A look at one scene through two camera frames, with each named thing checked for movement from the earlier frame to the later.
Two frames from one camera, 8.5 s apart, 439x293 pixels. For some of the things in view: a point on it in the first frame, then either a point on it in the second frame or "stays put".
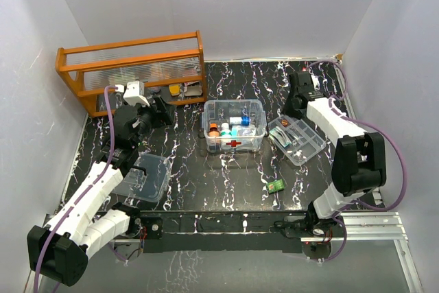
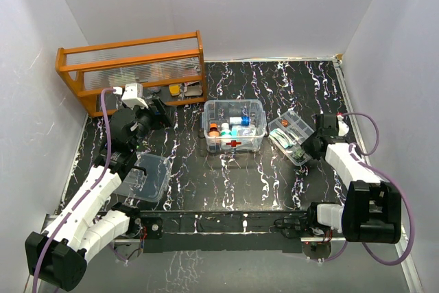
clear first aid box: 234,125 stays put
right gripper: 288,112 to 306,147
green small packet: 276,186 to 298,154
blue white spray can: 243,121 stays put
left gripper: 165,115 stays put
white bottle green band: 225,131 stays put
